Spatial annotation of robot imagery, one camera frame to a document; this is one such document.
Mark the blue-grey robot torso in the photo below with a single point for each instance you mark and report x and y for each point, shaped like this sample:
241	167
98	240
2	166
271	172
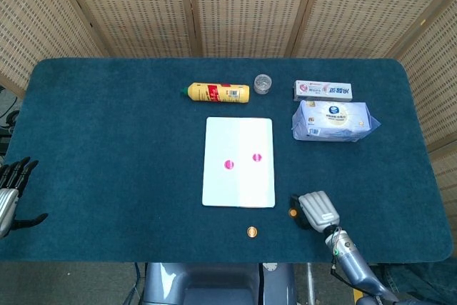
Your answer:
214	283

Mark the white magnetic board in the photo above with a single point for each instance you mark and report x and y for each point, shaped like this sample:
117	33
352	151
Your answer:
238	133

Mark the orange token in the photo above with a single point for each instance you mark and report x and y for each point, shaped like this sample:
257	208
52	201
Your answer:
252	231
292	213

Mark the white toothpaste box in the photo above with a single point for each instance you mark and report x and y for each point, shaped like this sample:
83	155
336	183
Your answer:
323	91

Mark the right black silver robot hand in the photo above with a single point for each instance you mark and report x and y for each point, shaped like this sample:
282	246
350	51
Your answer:
317	206

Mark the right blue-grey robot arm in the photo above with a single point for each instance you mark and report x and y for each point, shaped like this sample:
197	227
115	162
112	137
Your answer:
353	269

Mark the woven bamboo folding screen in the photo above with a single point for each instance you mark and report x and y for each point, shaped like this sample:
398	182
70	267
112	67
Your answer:
246	8

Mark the pale blue tissue pack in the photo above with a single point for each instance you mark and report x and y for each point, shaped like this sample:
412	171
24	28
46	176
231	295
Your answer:
333	123

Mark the dark teal table cloth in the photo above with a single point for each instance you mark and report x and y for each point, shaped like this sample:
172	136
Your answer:
107	158

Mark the yellow floor tape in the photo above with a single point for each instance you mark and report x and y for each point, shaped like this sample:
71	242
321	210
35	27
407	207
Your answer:
358	298

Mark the orange token bottom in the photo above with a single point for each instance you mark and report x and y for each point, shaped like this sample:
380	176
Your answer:
252	231

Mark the yellow bottle with green cap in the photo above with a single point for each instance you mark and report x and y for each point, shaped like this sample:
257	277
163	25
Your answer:
221	93

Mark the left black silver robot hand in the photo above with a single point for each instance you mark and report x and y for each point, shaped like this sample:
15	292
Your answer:
7	201

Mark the small clear plastic jar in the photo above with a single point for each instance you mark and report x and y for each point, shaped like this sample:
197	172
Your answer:
262	84

